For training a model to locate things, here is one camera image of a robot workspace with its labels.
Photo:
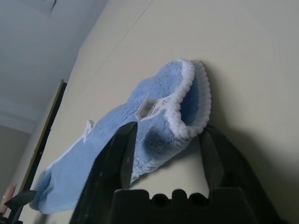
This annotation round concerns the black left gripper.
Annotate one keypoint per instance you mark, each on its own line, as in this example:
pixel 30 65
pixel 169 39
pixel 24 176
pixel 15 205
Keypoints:
pixel 10 217

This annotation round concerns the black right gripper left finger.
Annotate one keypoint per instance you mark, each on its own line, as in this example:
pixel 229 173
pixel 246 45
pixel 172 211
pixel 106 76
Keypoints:
pixel 109 168

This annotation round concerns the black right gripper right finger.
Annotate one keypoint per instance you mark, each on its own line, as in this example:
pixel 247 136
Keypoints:
pixel 215 158

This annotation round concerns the light blue terry towel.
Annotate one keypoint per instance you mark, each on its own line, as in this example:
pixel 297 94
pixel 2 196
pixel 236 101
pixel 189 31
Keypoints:
pixel 105 151

